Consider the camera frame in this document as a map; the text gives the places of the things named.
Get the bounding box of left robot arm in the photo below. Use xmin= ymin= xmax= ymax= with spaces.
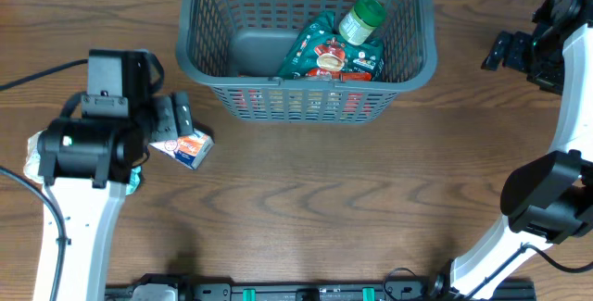
xmin=33 ymin=92 xmax=193 ymax=300

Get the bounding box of beige paper bag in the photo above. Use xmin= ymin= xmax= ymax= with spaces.
xmin=23 ymin=132 xmax=44 ymax=184

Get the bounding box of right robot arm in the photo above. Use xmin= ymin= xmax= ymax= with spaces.
xmin=429 ymin=0 xmax=592 ymax=300

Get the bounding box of grey plastic slatted basket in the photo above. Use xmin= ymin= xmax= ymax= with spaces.
xmin=176 ymin=0 xmax=437 ymax=123

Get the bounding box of orange spaghetti packet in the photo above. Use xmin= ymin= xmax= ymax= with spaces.
xmin=216 ymin=69 xmax=380 ymax=122

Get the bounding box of green Nescafe coffee bag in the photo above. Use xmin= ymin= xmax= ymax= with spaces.
xmin=277 ymin=11 xmax=384 ymax=82

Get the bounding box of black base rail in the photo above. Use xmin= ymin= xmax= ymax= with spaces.
xmin=105 ymin=272 xmax=537 ymax=301

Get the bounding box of teal snack packet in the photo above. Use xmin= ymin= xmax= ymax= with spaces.
xmin=126 ymin=166 xmax=142 ymax=195

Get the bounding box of Kleenex tissue multipack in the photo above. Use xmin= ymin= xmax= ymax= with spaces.
xmin=150 ymin=129 xmax=214 ymax=169

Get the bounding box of green lidded jar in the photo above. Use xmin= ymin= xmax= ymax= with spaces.
xmin=338 ymin=0 xmax=386 ymax=45

